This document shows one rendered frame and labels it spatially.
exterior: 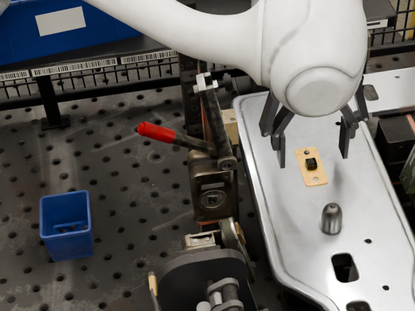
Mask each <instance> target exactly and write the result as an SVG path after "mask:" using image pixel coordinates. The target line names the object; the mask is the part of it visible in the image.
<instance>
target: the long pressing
mask: <svg viewBox="0 0 415 311"><path fill-rule="evenodd" d="M268 94H269V91H263V92H258V93H251V94H244V95H241V96H237V97H235V98H234V99H233V100H232V102H231V105H230V109H235V113H236V116H237V121H238V142H239V147H240V152H241V156H242V159H243V164H244V167H245V172H246V176H247V179H248V183H249V188H250V191H251V195H252V198H253V203H254V208H255V211H256V215H257V218H258V223H259V227H260V230H261V234H262V239H263V242H264V247H265V250H266V254H267V259H268V262H269V266H270V271H271V274H272V277H273V279H274V281H275V282H276V284H277V285H278V286H279V287H280V288H282V289H283V290H285V291H286V292H289V293H290V294H292V295H294V296H296V297H297V298H299V299H301V300H303V301H305V302H307V303H308V304H310V305H312V306H314V307H315V308H317V309H319V310H320V311H348V309H347V307H348V305H350V304H353V303H357V302H364V303H366V304H367V305H368V307H369V310H370V311H415V235H414V232H413V230H412V228H411V225H410V223H409V221H408V218H407V216H406V214H405V211H404V209H403V206H402V205H401V202H400V200H399V197H398V195H397V193H396V191H395V188H394V186H393V183H392V181H391V179H390V176H389V174H388V172H387V169H386V167H385V165H384V162H383V160H382V158H381V156H380V153H379V150H378V148H377V146H376V144H375V141H374V139H373V137H372V134H371V132H370V129H369V127H368V125H367V123H366V122H363V121H361V122H359V123H358V124H359V128H358V129H357V130H356V136H355V137H354V139H350V144H349V150H348V158H347V159H343V157H342V155H341V152H340V150H339V147H338V143H339V135H340V125H336V124H335V123H336V122H341V116H342V115H343V114H342V113H341V112H340V110H338V111H337V112H335V113H333V114H330V115H327V116H324V117H314V118H311V117H303V116H300V115H297V114H295V116H294V117H293V118H292V120H291V121H290V123H289V124H288V126H287V127H286V129H285V130H284V133H285V137H286V139H285V168H280V165H279V162H278V159H277V151H274V150H273V149H272V146H271V143H270V136H266V137H263V136H261V131H260V128H259V121H260V118H261V115H262V112H263V109H264V105H265V103H266V99H267V96H268ZM312 146H315V147H317V150H318V153H319V155H320V158H321V161H322V164H323V166H324V170H325V173H326V175H327V178H328V181H329V182H328V183H327V184H326V185H319V186H312V187H307V186H305V184H304V180H303V177H302V174H301V171H300V168H299V165H298V162H297V159H296V155H295V149H299V148H304V147H312ZM330 202H334V203H336V204H338V205H339V206H340V207H341V209H342V213H343V218H342V229H341V231H340V232H339V233H337V234H326V233H324V232H323V231H322V230H321V226H320V225H321V214H322V210H323V208H324V207H325V205H326V204H328V203H330ZM366 239H370V240H371V243H366V242H365V240H366ZM342 254H347V255H349V256H350V257H351V258H352V261H353V264H354V267H355V269H356V273H357V275H358V279H357V280H356V281H351V282H347V283H342V282H340V281H339V280H338V279H337V276H336V273H335V269H334V267H333V263H332V257H333V256H336V255H342ZM384 285H386V286H388V287H389V290H388V291H385V290H383V288H382V287H383V286H384Z"/></svg>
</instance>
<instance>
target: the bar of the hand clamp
mask: <svg viewBox="0 0 415 311"><path fill-rule="evenodd" d="M222 79H223V81H219V82H217V80H212V77H211V73H210V72H208V73H202V74H199V75H196V82H197V85H194V86H193V89H189V90H187V91H188V95H189V97H190V96H194V95H195V97H196V98H197V97H201V101H202V104H203V107H204V111H205V114H206V118H207V122H208V124H209V128H210V131H211V134H212V138H213V141H214V145H215V147H216V151H217V155H218V158H219V159H220V158H221V157H223V156H233V155H232V154H233V153H232V149H231V146H230V142H229V139H228V135H227V131H226V128H225V124H224V120H223V117H222V113H221V110H220V106H219V102H218V99H217V95H216V93H217V92H219V89H221V88H225V90H226V91H228V93H232V90H234V88H233V83H232V79H231V76H230V74H229V75H228V73H224V76H222Z"/></svg>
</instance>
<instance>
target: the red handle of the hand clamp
mask: <svg viewBox="0 0 415 311"><path fill-rule="evenodd" d="M137 131H139V135H140V136H144V137H147V138H151V139H155V140H157V141H161V142H164V143H167V144H171V143H172V144H176V145H178V146H182V147H186V148H189V149H192V150H195V151H199V152H203V153H205V154H209V155H212V156H216V157H218V155H217V151H216V147H215V145H214V143H210V142H207V141H203V140H201V139H198V138H194V137H191V136H187V135H184V134H181V133H177V132H175V131H174V130H171V129H169V128H165V127H163V126H159V125H155V124H152V123H149V122H145V121H143V122H142V123H140V124H139V125H138V128H137Z"/></svg>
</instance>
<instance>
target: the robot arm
mask: <svg viewBox="0 0 415 311"><path fill-rule="evenodd" d="M82 1H85V2H87V3H88V4H91V5H92V6H94V7H96V8H98V9H99V10H101V11H103V12H105V13H107V14H109V15H110V16H112V17H114V18H116V19H117V20H120V21H121V22H123V23H125V24H127V25H128V26H130V27H132V28H134V29H136V30H138V31H139V32H141V33H143V34H144V35H146V36H148V37H150V38H152V39H154V40H155V41H157V42H159V43H161V44H163V45H165V46H167V47H168V48H171V49H173V50H174V51H177V52H179V53H182V54H184V55H186V56H190V57H192V58H195V59H199V60H203V61H206V62H211V63H215V64H220V65H226V66H229V67H234V68H238V69H240V70H242V71H244V72H246V73H247V74H248V75H249V76H250V77H251V78H252V79H253V80H254V81H255V83H256V84H257V85H259V86H265V87H267V88H269V89H270V90H269V94H268V96H267V99H266V103H265V105H264V109H263V112H262V115H261V118H260V121H259V128H260V131H261V135H262V136H263V137H266V136H270V143H271V146H272V149H273V150H274V151H277V159H278V162H279V165H280V168H285V139H286V137H285V133H284V130H285V129H286V127H287V126H288V124H289V123H290V121H291V120H292V118H293V117H294V116H295V114H297V115H300V116H303V117H311V118H314V117H324V116H327V115H330V114H333V113H335V112H337V111H338V110H340V112H341V113H342V114H343V115H342V116H341V122H340V135H339V143H338V147H339V150H340V152H341V155H342V157H343V159H347V158H348V150H349V144H350V139H354V137H355V136H356V130H357V129H358V128H359V124H358V123H359V122H361V121H363V122H367V121H368V120H369V119H370V118H369V113H368V109H367V105H366V100H365V97H364V92H363V87H362V86H363V81H364V75H363V70H364V66H365V63H366V56H367V22H366V16H365V13H364V10H363V0H259V1H258V3H257V4H256V5H254V6H253V7H252V8H251V9H250V10H248V11H246V12H243V13H241V14H236V15H212V14H207V13H203V12H199V11H197V10H194V9H192V8H189V7H187V6H185V5H183V4H181V3H180V2H178V1H176V0H82ZM353 96H354V98H355V101H356V105H357V108H358V110H356V111H354V112H353V111H352V109H351V107H350V106H349V105H348V102H349V101H350V100H351V98H352V97H353ZM280 102H281V103H282V104H283V106H282V108H281V109H280V110H279V112H278V114H277V115H276V113H277V110H278V108H279V104H280ZM275 115H276V116H275Z"/></svg>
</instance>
